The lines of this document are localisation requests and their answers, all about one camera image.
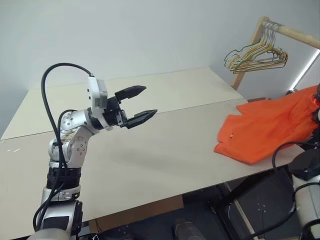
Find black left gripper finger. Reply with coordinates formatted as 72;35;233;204
125;108;159;130
114;84;148;101

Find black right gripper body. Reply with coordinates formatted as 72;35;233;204
311;89;320;126

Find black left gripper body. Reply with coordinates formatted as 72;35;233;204
103;95;129;129

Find orange shorts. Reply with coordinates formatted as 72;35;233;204
213;84;320;165

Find wooden clothes rack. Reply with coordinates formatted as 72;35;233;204
231;16;320;91

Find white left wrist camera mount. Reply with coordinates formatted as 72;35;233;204
87;75;113;132

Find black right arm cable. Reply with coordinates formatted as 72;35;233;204
249;141;311;240

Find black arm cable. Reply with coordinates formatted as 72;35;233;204
249;141;311;240
33;62;95;233

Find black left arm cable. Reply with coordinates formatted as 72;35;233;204
33;62;95;233

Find bundle of wire hangers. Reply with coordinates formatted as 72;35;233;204
231;22;288;75

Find bunch of wire hangers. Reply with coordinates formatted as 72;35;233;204
223;22;288;73

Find black metal table frame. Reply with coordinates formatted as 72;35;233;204
207;163;305;240

